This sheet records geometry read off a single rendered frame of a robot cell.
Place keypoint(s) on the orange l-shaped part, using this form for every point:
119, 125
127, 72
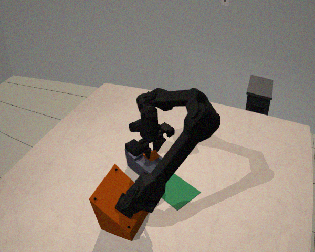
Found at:
154, 155

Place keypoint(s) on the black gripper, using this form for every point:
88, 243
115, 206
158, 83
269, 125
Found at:
150, 134

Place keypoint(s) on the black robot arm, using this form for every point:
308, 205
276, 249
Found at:
200, 123

